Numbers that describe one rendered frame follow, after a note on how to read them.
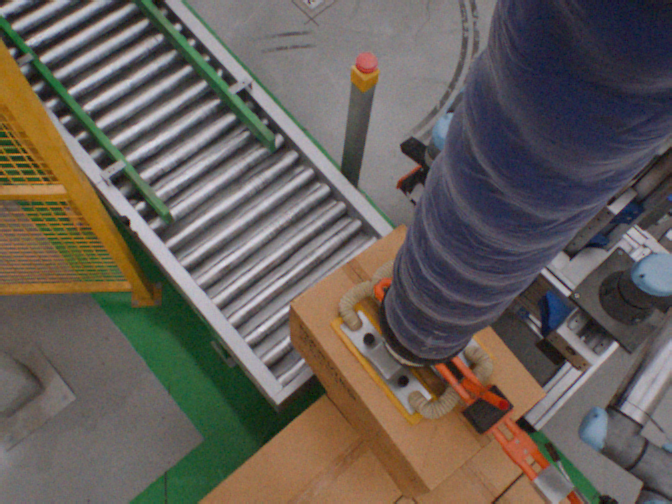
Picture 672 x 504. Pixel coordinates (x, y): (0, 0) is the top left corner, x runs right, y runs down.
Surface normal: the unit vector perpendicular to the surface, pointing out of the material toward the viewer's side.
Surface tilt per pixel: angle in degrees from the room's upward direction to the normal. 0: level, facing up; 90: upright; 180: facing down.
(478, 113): 76
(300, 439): 0
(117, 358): 0
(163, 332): 0
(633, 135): 81
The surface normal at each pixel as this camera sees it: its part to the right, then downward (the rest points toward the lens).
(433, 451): 0.07, -0.36
